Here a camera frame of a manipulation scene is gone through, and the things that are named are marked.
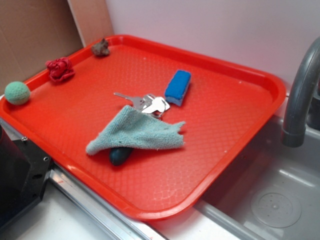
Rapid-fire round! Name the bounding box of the blue sponge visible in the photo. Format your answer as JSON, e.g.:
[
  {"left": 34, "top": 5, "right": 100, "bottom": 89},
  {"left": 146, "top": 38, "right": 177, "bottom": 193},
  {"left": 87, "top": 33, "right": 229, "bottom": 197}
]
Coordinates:
[{"left": 164, "top": 70, "right": 191, "bottom": 107}]

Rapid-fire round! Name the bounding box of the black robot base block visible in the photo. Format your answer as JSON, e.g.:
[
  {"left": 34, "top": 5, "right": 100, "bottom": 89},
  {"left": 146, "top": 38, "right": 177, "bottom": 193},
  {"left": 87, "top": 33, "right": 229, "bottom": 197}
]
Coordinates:
[{"left": 0, "top": 127, "right": 53, "bottom": 231}]

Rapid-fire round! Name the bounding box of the red plastic tray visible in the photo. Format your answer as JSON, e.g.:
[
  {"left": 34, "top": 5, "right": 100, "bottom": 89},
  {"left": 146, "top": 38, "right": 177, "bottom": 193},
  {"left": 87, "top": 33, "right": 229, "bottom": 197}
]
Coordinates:
[{"left": 0, "top": 35, "right": 286, "bottom": 222}]

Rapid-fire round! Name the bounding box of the silver keys bunch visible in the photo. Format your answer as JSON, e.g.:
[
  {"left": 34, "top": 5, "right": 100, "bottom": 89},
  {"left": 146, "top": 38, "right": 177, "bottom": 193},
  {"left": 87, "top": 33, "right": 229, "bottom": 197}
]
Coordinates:
[{"left": 113, "top": 92, "right": 171, "bottom": 119}]

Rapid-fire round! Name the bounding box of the light teal cloth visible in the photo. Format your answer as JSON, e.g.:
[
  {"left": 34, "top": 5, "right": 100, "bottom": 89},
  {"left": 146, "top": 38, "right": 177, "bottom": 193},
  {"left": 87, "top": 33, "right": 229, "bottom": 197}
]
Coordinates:
[{"left": 86, "top": 105, "right": 185, "bottom": 156}]

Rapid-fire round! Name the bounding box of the dark teal oval object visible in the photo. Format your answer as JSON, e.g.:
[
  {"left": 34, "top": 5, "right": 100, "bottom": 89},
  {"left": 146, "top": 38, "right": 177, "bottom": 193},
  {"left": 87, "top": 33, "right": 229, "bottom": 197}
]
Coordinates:
[{"left": 109, "top": 147, "right": 133, "bottom": 166}]

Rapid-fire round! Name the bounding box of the brown rock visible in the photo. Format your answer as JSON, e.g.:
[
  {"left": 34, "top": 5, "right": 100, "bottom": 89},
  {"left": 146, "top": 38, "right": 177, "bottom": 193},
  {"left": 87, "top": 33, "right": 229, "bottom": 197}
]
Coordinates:
[{"left": 90, "top": 38, "right": 110, "bottom": 57}]

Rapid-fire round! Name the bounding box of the red crumpled fabric flower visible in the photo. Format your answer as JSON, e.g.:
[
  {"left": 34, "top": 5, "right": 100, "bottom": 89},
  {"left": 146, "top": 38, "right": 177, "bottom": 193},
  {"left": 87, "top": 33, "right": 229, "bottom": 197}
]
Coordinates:
[{"left": 45, "top": 57, "right": 75, "bottom": 83}]

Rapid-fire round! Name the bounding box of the grey toy sink basin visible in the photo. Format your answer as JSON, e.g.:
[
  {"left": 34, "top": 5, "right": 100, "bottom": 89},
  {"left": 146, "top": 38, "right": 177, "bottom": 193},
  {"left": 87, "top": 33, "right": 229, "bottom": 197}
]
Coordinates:
[{"left": 195, "top": 106, "right": 320, "bottom": 240}]

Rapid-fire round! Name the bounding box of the green textured ball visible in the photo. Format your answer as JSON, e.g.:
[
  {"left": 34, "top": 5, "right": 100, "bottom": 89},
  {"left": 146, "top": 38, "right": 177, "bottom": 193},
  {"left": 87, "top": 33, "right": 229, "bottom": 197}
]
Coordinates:
[{"left": 4, "top": 81, "right": 31, "bottom": 106}]

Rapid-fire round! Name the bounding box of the grey faucet spout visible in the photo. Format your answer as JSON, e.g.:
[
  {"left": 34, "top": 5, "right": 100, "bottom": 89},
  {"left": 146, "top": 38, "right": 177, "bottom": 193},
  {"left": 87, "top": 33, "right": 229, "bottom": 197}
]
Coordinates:
[{"left": 281, "top": 38, "right": 320, "bottom": 148}]

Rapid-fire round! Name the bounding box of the brown cardboard panel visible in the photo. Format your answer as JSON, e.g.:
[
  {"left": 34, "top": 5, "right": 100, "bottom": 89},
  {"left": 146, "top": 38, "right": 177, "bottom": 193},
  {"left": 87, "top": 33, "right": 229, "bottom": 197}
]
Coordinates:
[{"left": 0, "top": 0, "right": 114, "bottom": 94}]

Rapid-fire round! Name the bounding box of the aluminium rail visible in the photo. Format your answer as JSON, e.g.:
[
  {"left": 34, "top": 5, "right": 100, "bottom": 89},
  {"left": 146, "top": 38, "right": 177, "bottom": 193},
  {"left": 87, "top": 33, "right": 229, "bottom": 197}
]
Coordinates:
[{"left": 0, "top": 117, "right": 168, "bottom": 240}]

